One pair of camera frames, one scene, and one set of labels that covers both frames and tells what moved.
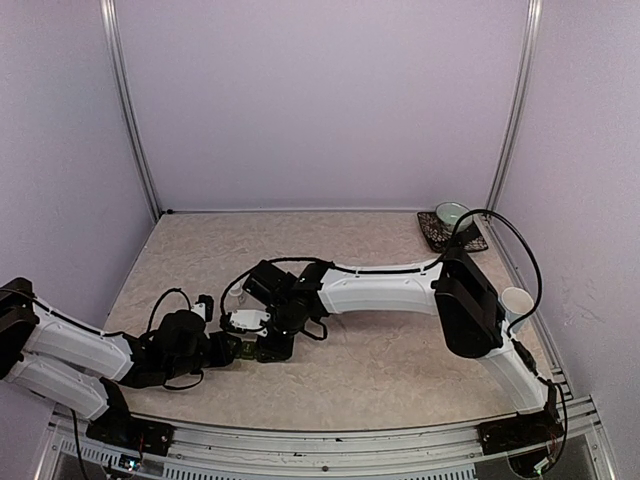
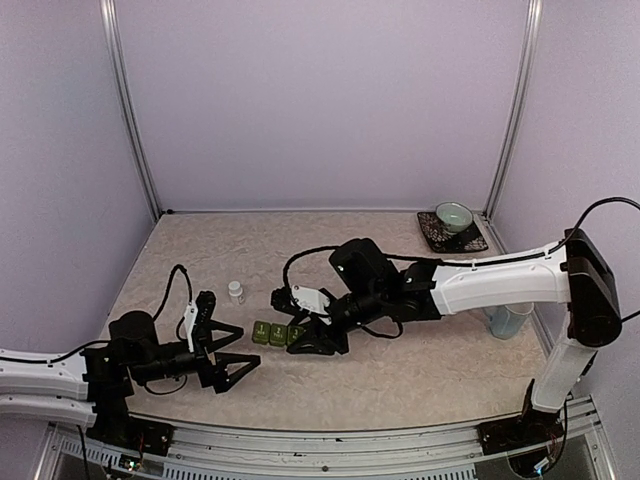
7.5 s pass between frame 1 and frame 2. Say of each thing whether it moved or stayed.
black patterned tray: stayed
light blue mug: stayed
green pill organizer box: moved
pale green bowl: stayed
